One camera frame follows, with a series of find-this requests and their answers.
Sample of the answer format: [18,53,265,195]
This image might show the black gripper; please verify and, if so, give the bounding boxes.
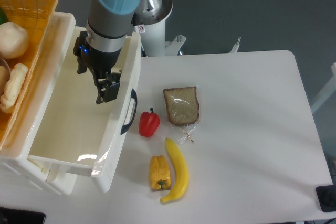
[73,31,121,104]

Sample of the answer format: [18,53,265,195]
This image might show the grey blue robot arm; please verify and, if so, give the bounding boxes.
[73,0,186,104]

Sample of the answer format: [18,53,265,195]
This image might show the open white upper drawer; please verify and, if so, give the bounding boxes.
[29,28,141,192]

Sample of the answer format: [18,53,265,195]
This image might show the white plastic drawer cabinet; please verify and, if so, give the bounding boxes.
[1,12,77,194]

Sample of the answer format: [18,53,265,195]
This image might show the long white bread roll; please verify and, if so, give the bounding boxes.
[1,63,28,113]

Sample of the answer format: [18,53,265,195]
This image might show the red bell pepper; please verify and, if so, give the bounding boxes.
[138,107,161,137]

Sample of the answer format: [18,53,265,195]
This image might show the round white bread bun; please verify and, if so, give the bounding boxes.
[1,22,29,59]

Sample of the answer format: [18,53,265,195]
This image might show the orange wicker basket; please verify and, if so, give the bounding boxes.
[1,0,58,147]

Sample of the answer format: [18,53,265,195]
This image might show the bagged brown bread slice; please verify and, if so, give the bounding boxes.
[163,86,200,145]

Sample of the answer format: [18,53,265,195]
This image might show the green vegetable in basket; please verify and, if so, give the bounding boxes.
[0,8,8,25]

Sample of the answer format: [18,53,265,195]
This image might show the yellow bell pepper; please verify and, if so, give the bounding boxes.
[149,155,171,190]

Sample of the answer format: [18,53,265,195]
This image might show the yellow banana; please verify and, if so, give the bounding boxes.
[160,137,190,204]

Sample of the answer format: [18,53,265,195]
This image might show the black device bottom left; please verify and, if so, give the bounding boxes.
[1,207,46,224]

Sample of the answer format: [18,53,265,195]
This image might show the black device right edge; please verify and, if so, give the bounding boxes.
[316,185,335,212]

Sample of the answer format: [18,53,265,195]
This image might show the dark blue drawer handle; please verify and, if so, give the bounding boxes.
[121,89,138,135]

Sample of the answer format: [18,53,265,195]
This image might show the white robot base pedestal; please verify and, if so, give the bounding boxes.
[132,0,186,57]

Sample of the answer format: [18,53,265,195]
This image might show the white frame right edge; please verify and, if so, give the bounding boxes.
[310,63,335,114]

